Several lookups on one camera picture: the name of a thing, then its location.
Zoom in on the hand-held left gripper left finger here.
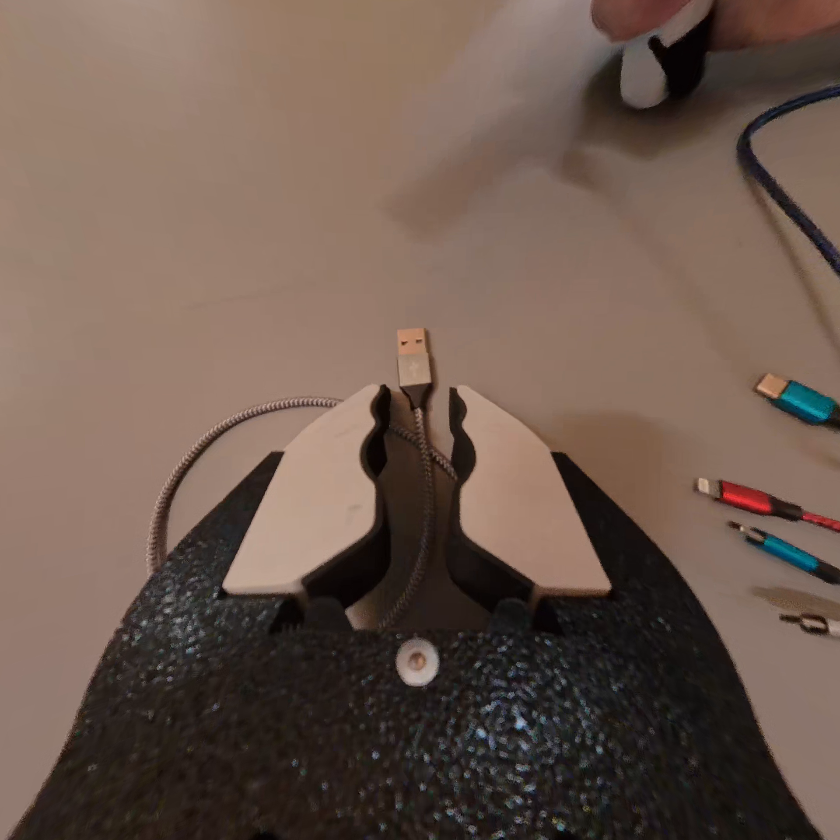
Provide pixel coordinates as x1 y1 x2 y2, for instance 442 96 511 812
222 384 393 610

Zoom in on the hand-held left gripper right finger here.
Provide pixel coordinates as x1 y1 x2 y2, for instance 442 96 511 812
446 385 614 601

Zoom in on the blue black cable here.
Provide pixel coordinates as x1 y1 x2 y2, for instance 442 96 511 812
736 84 840 277

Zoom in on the grey braided cable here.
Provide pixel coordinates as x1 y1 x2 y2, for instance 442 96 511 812
147 327 460 632

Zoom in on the person's right hand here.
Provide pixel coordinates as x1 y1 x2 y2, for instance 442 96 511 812
591 0 840 51

